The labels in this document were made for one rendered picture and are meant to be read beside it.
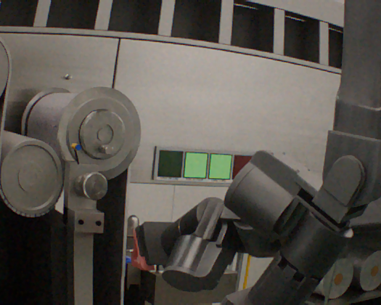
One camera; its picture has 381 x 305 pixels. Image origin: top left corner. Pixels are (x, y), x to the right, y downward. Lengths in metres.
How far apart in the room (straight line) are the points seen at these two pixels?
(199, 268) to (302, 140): 0.91
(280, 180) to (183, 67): 0.96
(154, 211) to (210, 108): 2.63
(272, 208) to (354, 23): 0.19
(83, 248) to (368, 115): 0.63
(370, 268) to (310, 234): 4.14
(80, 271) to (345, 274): 3.57
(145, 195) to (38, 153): 3.08
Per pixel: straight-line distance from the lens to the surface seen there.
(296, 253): 0.65
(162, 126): 1.58
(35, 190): 1.13
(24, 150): 1.13
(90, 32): 1.51
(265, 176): 0.67
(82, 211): 1.10
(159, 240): 1.03
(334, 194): 0.61
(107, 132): 1.15
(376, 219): 0.88
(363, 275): 4.74
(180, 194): 4.29
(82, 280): 1.14
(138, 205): 4.18
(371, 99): 0.62
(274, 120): 1.72
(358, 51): 0.63
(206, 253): 0.93
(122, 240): 1.22
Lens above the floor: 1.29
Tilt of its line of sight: 3 degrees down
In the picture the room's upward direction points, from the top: 5 degrees clockwise
